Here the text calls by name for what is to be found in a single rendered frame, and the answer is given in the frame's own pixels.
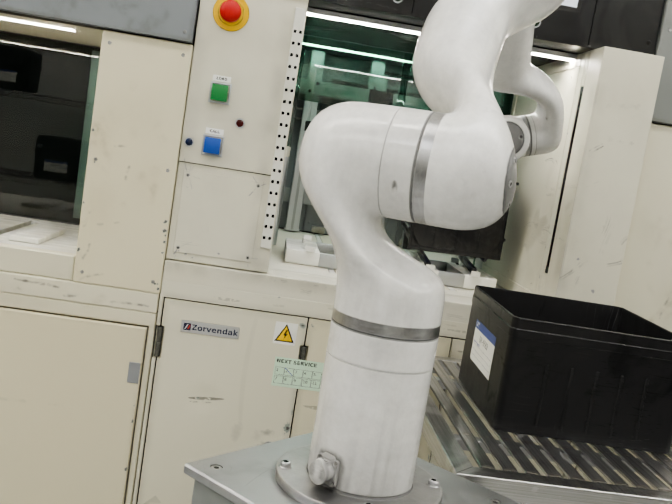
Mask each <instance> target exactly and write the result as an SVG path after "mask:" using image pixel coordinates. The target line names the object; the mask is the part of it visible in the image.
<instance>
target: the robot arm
mask: <svg viewBox="0 0 672 504"><path fill-rule="evenodd" d="M563 2H564V0H438V1H437V2H436V3H435V5H434V6H433V8H432V10H431V11H430V13H429V15H428V17H427V19H426V21H425V23H424V26H423V28H422V30H421V33H420V35H419V38H418V41H417V44H416V47H415V51H414V56H413V76H414V80H415V84H416V86H417V89H418V91H419V94H420V95H421V97H422V99H423V100H424V102H425V103H426V105H427V106H428V107H429V108H430V109H431V110H432V111H426V110H419V109H412V108H405V107H397V106H390V105H383V104H375V103H366V102H343V103H337V104H334V105H332V106H329V107H327V108H326V109H324V110H322V111H321V112H320V113H319V114H318V115H317V116H315V118H314V119H313V120H312V121H311V123H310V124H309V126H308V128H307V130H306V131H305V132H304V135H303V140H302V143H301V147H300V152H299V156H298V157H299V170H300V176H301V180H302V183H303V186H304V188H305V191H306V193H307V195H308V197H309V199H310V201H311V203H312V205H313V207H314V209H315V211H316V212H317V214H318V216H319V218H320V219H321V221H322V223H323V225H324V227H325V229H326V231H327V232H328V235H329V237H330V239H331V242H332V245H333V248H334V251H335V256H336V262H337V283H336V292H335V299H334V306H333V312H332V318H331V324H330V331H329V337H328V343H327V349H326V355H325V361H324V368H323V374H322V380H321V386H320V392H319V398H318V405H317V411H316V417H315V423H314V429H313V436H312V442H311V444H309V445H304V446H299V447H297V448H294V449H291V450H289V451H287V452H285V453H284V454H283V455H282V456H281V457H280V458H279V459H278V462H277V465H276V473H275V477H276V479H277V482H278V484H279V485H280V487H281V488H282V489H283V490H284V491H285V492H286V493H287V494H288V495H289V496H291V497H292V498H293V499H295V500H296V501H298V502H300V503H301V504H441V502H442V497H443V493H442V488H441V486H440V484H439V482H438V480H437V479H435V478H434V477H433V476H432V475H431V474H430V473H429V472H427V471H426V470H425V469H423V468H421V467H420V466H418V465H416V461H417V456H418V450H419V444H420V439H421V433H422V428H423V422H424V416H425V411H426V405H427V400H428V394H429V389H430V383H431V377H432V372H433V367H434V361H435V356H436V350H437V345H438V339H439V333H440V328H441V322H442V316H443V310H444V302H445V288H444V284H443V282H442V280H441V279H440V277H439V276H438V275H437V274H436V273H435V272H434V271H432V270H431V269H430V268H428V267H427V266H426V265H424V264H423V263H421V262H419V261H418V260H416V259H415V258H413V257H412V256H410V255H409V254H407V253H406V252H404V251H403V250H402V249H400V248H399V247H398V246H397V245H396V244H394V243H393V241H392V240H391V239H390V238H389V236H388V235H387V233H386V232H385V229H384V227H383V224H382V217H386V218H391V219H397V220H402V221H407V222H413V223H419V224H425V225H430V226H435V227H441V228H447V229H454V230H475V229H481V228H485V227H488V226H490V225H492V224H493V223H495V222H496V221H498V220H499V219H500V218H501V217H502V216H503V215H504V214H505V212H506V211H507V210H508V208H509V206H510V205H511V204H512V202H513V197H514V193H515V190H516V182H517V160H518V159H519V158H521V157H526V156H533V155H541V154H546V153H550V152H553V151H554V150H556V149H557V148H558V146H559V144H560V142H561V138H562V132H563V124H564V103H563V99H562V97H561V94H560V92H559V90H558V89H557V87H556V86H555V84H554V83H553V81H552V80H551V79H550V78H549V77H548V76H547V75H546V74H545V73H544V72H543V71H541V70H540V69H538V68H537V67H536V66H534V65H532V64H531V55H532V46H533V37H534V28H535V23H537V22H539V21H541V20H543V19H545V18H546V17H547V16H549V15H550V14H551V13H553V12H554V11H555V10H556V9H557V8H558V7H559V6H560V5H561V4H562V3H563ZM493 91H496V92H502V93H509V94H516V95H521V96H525V97H528V98H531V99H533V100H535V101H536V102H537V109H536V111H535V112H534V113H532V114H529V115H521V116H512V115H503V113H502V111H501V109H500V107H499V105H498V103H497V101H496V99H495V97H494V94H493Z"/></svg>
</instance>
